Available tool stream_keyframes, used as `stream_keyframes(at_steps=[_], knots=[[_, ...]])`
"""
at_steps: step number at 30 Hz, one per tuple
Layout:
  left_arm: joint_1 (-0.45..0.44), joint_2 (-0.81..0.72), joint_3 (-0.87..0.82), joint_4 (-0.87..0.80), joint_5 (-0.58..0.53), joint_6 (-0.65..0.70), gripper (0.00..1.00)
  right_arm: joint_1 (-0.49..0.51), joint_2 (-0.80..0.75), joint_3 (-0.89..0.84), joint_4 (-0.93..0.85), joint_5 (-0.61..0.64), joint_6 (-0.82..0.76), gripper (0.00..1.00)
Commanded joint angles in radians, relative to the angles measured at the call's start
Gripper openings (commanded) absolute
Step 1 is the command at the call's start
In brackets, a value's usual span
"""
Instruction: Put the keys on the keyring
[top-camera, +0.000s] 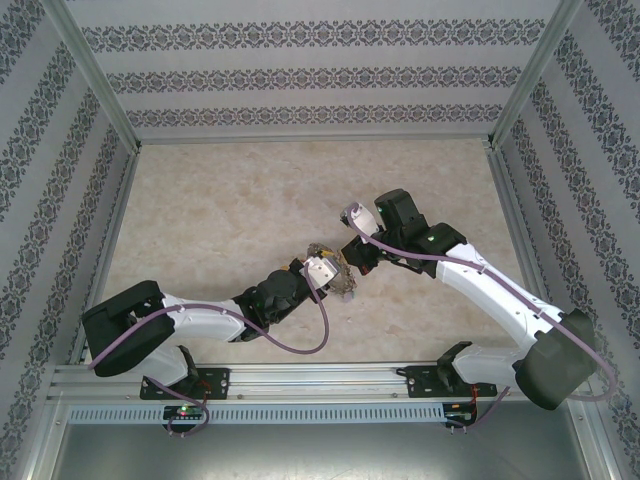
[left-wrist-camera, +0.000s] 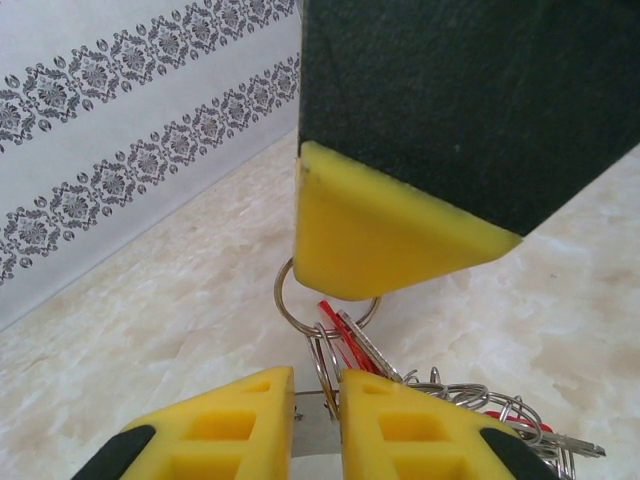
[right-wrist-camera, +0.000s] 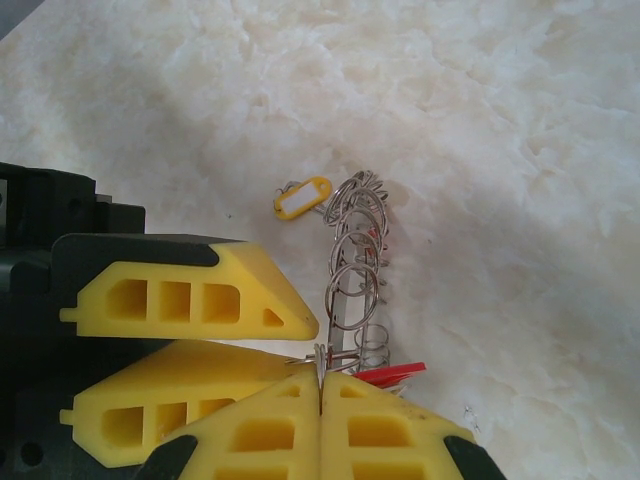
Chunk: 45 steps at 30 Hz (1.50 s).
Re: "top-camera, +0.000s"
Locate aluminium frame post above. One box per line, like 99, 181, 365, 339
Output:
39, 0, 143, 152
487, 0, 584, 150

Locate aluminium left side rail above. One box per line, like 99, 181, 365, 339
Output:
69, 149, 143, 369

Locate left circuit board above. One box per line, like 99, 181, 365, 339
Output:
163, 404, 207, 421

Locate grey metal sheet panel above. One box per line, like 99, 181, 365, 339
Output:
29, 424, 616, 480

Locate aluminium right side rail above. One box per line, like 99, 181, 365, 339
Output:
487, 144, 571, 361

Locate black mounting plate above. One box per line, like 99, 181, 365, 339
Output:
403, 364, 497, 400
139, 367, 232, 401

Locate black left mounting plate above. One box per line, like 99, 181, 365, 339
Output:
139, 367, 232, 401

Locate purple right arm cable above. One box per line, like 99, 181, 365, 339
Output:
347, 201, 615, 434

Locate slotted grey cable duct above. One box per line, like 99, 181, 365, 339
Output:
67, 403, 446, 425

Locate aluminium right frame post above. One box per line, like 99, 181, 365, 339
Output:
487, 0, 584, 150

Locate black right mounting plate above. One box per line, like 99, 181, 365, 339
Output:
403, 364, 497, 400

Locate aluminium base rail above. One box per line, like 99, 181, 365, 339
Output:
48, 363, 586, 402

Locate aluminium left frame post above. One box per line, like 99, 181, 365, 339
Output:
39, 0, 143, 152

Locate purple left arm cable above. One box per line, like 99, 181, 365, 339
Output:
87, 264, 331, 436

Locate metal disc with key rings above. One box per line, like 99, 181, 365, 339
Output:
307, 242, 359, 301

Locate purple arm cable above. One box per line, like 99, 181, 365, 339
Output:
87, 264, 331, 436
347, 201, 615, 434

